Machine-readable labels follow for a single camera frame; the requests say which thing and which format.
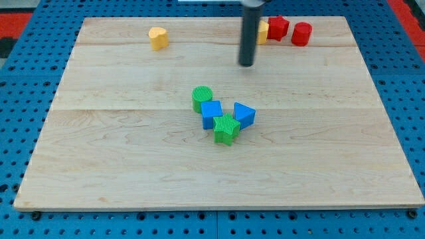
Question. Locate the green star block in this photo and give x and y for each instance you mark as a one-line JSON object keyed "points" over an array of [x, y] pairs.
{"points": [[225, 129]]}

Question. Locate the yellow heart block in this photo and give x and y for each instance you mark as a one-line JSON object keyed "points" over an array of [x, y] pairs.
{"points": [[158, 37]]}

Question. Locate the red star block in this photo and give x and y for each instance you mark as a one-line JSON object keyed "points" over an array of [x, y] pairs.
{"points": [[278, 28]]}

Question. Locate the blue cube block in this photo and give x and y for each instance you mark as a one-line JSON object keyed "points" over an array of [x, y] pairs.
{"points": [[209, 110]]}

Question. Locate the green cylinder block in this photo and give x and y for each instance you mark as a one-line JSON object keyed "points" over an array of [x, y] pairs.
{"points": [[199, 95]]}

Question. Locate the blue triangle block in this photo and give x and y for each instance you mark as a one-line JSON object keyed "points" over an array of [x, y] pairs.
{"points": [[245, 115]]}

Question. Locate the light wooden board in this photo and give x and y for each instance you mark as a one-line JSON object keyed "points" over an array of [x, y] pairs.
{"points": [[121, 133]]}

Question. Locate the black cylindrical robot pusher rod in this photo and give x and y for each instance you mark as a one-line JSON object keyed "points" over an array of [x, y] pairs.
{"points": [[252, 12]]}

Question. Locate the yellow pentagon block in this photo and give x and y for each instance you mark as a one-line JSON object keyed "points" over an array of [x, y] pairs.
{"points": [[262, 36]]}

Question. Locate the red cylinder block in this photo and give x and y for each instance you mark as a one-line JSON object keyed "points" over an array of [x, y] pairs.
{"points": [[301, 33]]}

